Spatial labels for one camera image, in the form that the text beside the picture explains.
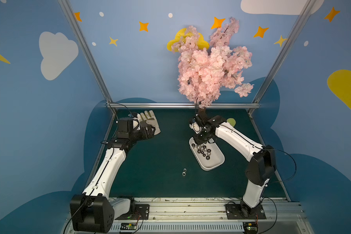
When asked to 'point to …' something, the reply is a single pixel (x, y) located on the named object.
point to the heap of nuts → (202, 149)
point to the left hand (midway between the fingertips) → (148, 127)
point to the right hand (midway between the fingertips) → (199, 139)
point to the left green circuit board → (128, 226)
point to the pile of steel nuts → (184, 172)
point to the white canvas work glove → (152, 122)
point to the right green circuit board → (250, 227)
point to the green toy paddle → (231, 121)
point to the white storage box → (217, 157)
